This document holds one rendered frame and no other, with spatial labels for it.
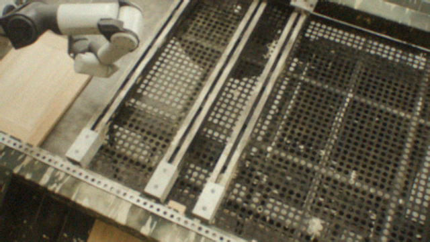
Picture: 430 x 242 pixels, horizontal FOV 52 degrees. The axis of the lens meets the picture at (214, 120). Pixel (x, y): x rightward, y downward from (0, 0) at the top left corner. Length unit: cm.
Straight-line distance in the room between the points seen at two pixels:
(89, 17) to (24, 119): 64
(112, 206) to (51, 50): 78
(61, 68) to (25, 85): 15
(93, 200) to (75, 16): 61
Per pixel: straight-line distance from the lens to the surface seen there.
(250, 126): 162
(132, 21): 134
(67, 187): 160
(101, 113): 169
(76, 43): 164
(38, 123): 180
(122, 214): 152
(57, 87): 187
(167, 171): 153
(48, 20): 139
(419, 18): 209
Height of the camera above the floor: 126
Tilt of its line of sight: 1 degrees down
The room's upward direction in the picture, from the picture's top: 21 degrees clockwise
